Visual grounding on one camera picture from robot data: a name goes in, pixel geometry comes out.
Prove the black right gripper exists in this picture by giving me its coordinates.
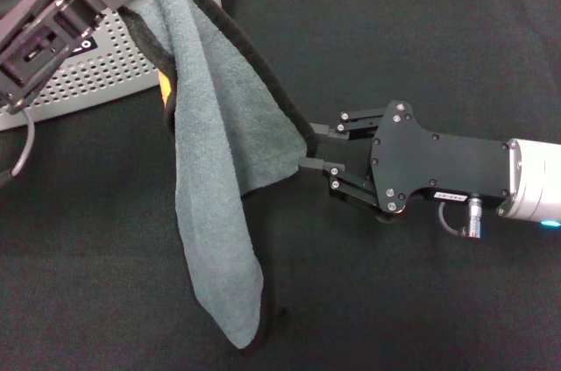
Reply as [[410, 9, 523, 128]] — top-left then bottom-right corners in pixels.
[[298, 101, 512, 217]]

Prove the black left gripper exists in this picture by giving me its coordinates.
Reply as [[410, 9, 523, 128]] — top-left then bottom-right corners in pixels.
[[0, 0, 146, 116]]

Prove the grey-green towel yellow back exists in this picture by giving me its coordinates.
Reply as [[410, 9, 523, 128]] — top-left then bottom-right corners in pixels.
[[116, 0, 315, 357]]

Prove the grey perforated storage box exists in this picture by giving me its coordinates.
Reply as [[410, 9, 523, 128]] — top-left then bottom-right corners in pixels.
[[0, 0, 220, 131]]

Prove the black tablecloth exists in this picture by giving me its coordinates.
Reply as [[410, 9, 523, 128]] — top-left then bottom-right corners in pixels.
[[0, 0, 561, 371]]

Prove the right gripper connector cable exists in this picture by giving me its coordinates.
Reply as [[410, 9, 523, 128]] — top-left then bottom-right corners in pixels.
[[437, 196, 483, 240]]

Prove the gripper connector cable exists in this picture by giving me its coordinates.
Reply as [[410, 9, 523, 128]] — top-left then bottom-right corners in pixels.
[[437, 196, 483, 240], [0, 105, 39, 186]]

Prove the left gripper connector cable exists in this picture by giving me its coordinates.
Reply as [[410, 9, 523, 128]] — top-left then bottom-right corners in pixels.
[[0, 105, 39, 186]]

